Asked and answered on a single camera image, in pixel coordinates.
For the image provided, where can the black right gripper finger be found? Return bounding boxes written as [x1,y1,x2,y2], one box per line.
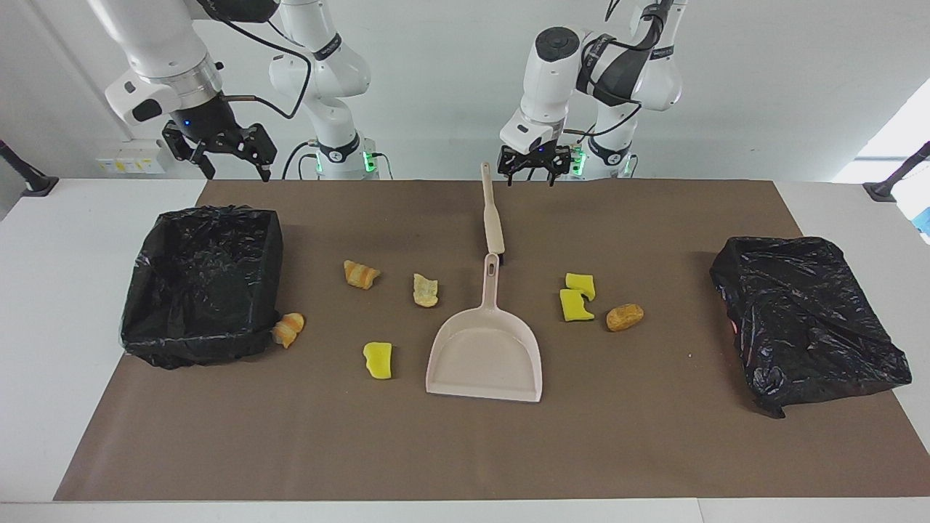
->
[161,121,217,180]
[231,123,278,183]

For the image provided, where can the beige brush black bristles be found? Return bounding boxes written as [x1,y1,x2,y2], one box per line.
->
[480,162,506,263]

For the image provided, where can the notched yellow sponge piece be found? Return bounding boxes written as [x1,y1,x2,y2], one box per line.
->
[559,289,595,322]

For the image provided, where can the brown bread roll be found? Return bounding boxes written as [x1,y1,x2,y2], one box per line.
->
[607,304,644,332]

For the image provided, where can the striped orange toy croissant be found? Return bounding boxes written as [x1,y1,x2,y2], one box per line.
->
[272,312,305,349]
[344,260,381,291]

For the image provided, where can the beige plastic dustpan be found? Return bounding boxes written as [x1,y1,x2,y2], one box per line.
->
[425,253,543,403]

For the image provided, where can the open bin black liner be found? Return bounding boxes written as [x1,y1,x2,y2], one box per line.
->
[120,206,284,370]

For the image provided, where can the black stand foot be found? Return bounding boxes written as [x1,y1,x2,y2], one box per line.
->
[863,142,930,203]
[0,139,59,197]

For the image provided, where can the rounded yellow sponge piece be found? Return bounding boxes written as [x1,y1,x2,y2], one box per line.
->
[363,341,393,380]

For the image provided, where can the brown paper table mat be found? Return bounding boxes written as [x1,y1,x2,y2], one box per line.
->
[53,179,930,502]

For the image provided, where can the crumpled black plastic bag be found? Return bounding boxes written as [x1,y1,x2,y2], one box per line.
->
[710,236,913,419]

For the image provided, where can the black base cable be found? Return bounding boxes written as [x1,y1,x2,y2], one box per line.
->
[282,142,320,180]

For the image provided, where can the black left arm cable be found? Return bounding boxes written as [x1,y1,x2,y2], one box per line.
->
[563,0,676,146]

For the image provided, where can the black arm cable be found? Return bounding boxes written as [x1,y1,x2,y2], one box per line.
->
[563,0,676,146]
[196,0,315,121]

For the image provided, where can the white wall outlet box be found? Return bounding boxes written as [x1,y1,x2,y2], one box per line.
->
[97,139,166,175]

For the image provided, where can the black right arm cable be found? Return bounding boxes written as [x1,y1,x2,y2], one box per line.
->
[196,0,315,121]

